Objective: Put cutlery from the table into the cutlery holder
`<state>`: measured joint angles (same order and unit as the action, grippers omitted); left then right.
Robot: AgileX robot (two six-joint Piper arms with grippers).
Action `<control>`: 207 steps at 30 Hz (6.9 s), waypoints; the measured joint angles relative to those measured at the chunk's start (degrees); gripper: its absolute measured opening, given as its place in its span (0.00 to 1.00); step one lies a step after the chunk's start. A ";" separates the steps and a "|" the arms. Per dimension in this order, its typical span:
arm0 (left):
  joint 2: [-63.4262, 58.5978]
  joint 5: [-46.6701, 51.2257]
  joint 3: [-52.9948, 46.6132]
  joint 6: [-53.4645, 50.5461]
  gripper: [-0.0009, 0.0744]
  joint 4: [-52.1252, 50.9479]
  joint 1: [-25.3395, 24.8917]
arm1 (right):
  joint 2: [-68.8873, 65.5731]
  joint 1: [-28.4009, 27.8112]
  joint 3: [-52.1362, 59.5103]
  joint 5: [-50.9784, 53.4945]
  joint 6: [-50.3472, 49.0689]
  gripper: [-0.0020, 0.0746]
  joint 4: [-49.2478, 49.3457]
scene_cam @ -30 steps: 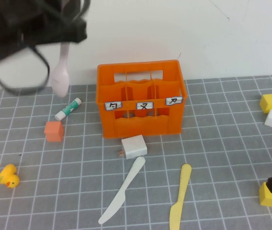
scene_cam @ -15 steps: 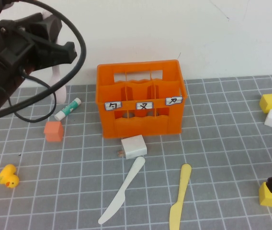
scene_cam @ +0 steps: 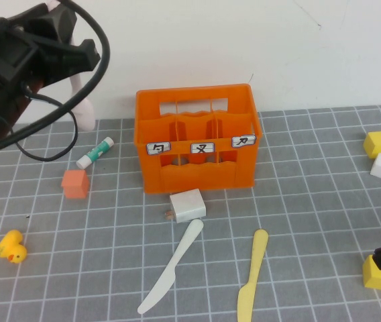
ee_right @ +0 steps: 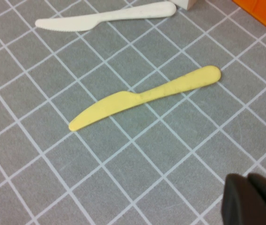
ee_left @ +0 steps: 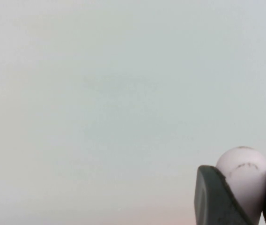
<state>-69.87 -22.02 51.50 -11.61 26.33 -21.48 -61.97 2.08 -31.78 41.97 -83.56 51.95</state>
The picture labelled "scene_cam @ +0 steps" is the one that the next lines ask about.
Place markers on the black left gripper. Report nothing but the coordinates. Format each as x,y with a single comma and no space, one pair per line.
2,57

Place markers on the pink plastic spoon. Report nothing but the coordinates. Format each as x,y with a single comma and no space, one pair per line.
84,114

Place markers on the white plastic knife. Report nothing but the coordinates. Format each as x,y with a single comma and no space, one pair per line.
163,281

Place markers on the orange plastic cutlery holder crate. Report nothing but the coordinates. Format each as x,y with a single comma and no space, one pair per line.
197,177

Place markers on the yellow foam cube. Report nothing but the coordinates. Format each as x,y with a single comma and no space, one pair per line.
375,281
378,142

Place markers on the green white glue stick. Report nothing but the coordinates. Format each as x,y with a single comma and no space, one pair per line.
93,155

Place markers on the yellow plastic knife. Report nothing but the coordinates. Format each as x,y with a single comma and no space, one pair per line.
256,261

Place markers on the orange foam cube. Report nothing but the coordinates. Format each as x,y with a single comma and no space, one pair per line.
74,186

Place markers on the white charger plug adapter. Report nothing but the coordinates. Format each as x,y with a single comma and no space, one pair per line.
187,206

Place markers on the yellow rubber duck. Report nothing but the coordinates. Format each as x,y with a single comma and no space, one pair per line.
12,251

